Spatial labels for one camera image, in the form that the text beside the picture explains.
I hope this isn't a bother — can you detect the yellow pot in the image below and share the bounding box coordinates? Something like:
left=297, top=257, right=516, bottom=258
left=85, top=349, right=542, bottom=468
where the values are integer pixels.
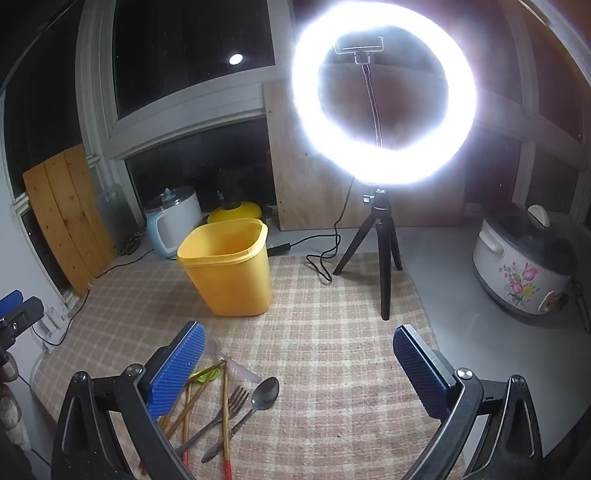
left=207, top=171, right=265, bottom=227

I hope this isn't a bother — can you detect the metal fork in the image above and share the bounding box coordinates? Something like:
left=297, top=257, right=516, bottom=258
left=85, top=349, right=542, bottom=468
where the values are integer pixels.
left=174, top=385, right=250, bottom=457

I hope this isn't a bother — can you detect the grey plastic cutting board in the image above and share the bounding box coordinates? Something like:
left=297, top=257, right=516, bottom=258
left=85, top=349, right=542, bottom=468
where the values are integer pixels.
left=95, top=184, right=144, bottom=254

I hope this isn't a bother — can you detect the black kettle cable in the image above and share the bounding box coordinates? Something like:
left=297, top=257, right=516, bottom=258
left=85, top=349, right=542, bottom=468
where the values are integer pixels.
left=120, top=231, right=144, bottom=257

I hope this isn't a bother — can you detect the checked pink cloth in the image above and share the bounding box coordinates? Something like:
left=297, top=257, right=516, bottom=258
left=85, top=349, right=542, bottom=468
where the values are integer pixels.
left=30, top=251, right=467, bottom=480

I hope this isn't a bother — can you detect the white power strip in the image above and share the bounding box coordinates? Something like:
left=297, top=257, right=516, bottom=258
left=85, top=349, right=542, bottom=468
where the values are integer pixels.
left=32, top=307, right=77, bottom=347

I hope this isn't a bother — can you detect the metal spoon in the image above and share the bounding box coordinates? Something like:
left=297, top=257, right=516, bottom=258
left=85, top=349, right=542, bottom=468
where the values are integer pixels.
left=201, top=376, right=281, bottom=463

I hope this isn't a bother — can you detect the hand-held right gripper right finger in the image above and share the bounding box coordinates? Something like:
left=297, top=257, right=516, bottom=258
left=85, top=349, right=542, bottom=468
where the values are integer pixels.
left=392, top=324, right=544, bottom=480

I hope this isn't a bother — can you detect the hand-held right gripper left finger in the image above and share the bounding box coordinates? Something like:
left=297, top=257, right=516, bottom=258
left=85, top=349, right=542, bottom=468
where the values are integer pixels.
left=51, top=320, right=207, bottom=480

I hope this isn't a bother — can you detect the plywood board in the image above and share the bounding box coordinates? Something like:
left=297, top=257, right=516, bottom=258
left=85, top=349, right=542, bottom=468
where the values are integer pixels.
left=263, top=80, right=467, bottom=232

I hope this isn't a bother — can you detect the white and blue kettle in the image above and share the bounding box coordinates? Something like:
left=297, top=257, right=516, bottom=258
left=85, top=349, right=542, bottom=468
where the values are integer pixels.
left=144, top=186, right=203, bottom=260

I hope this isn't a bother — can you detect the green plastic utensil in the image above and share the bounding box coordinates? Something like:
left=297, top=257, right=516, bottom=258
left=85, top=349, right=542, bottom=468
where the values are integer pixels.
left=187, top=367, right=222, bottom=385

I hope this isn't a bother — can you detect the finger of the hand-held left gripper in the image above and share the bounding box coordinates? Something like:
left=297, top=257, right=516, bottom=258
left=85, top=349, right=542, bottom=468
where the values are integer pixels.
left=0, top=289, right=25, bottom=317
left=0, top=298, right=45, bottom=352

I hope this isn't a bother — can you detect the black ring light cable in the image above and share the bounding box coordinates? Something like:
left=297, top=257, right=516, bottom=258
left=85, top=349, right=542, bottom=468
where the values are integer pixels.
left=268, top=178, right=356, bottom=284

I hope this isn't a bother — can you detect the phone holder with gooseneck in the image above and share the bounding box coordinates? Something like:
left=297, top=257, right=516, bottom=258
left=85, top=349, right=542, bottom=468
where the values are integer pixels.
left=332, top=36, right=387, bottom=148

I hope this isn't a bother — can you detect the floral white rice cooker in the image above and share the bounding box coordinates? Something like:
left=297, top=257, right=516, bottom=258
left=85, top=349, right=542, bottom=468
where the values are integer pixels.
left=472, top=204, right=578, bottom=317

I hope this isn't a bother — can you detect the yellow plastic container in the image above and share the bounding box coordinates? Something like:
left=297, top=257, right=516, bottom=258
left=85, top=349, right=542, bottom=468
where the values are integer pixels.
left=177, top=218, right=273, bottom=317

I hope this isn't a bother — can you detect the black rice cooker cord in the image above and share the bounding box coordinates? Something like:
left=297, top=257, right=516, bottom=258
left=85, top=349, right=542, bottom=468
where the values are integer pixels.
left=570, top=276, right=591, bottom=335

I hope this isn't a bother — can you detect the pine plank board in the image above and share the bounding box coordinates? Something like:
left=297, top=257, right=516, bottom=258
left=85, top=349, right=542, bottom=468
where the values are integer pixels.
left=22, top=143, right=119, bottom=296

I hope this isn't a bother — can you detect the white window frame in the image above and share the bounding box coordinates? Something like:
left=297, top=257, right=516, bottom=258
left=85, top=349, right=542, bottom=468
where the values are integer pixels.
left=76, top=0, right=296, bottom=162

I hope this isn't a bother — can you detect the clear plastic spoon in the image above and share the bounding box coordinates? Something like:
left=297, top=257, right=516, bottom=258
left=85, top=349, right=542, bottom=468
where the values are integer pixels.
left=205, top=336, right=264, bottom=384

